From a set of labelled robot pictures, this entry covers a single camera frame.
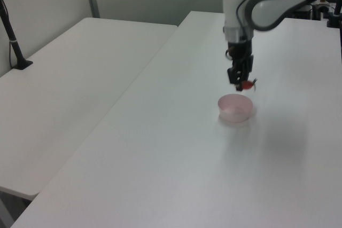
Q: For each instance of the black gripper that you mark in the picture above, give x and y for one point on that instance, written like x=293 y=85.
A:
x=241 y=54

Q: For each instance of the red strawberry with green leaves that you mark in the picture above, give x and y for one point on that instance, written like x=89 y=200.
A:
x=248 y=85

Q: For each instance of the white side table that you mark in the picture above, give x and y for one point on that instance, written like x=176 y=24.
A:
x=66 y=92

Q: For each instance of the pink plastic bowl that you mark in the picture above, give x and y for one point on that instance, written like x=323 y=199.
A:
x=235 y=108

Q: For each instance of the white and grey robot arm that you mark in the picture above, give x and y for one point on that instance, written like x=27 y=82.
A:
x=267 y=6

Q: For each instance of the black equipment box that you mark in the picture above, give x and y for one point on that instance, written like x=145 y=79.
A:
x=307 y=11

